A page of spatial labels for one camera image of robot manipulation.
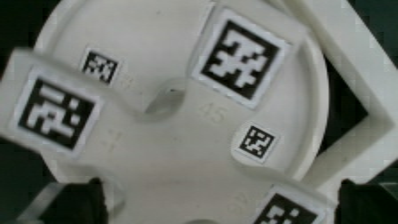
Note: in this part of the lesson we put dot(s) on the white round table top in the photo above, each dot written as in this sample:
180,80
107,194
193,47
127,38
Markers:
212,65

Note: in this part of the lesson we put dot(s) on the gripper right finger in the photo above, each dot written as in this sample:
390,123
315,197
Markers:
367,203

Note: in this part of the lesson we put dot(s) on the white cross-shaped table base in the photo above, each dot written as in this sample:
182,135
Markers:
56,112

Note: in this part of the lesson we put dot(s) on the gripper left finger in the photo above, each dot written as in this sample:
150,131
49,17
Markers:
68,204

